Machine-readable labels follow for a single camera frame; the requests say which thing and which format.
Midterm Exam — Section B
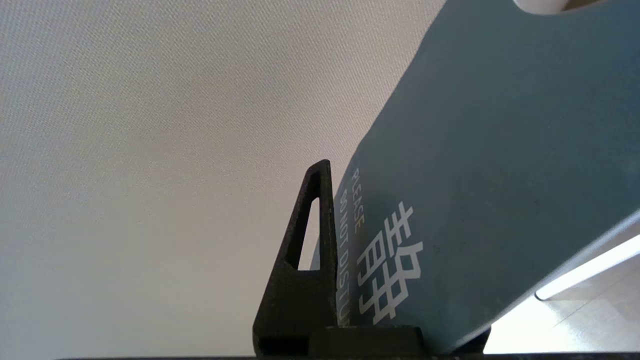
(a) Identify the blue do-not-disturb door sign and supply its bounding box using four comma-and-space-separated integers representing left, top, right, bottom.
310, 0, 640, 353

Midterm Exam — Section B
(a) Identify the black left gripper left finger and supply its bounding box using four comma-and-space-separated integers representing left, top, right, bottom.
252, 160, 346, 357

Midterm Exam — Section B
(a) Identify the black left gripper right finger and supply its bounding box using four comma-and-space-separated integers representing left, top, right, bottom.
450, 327, 492, 356

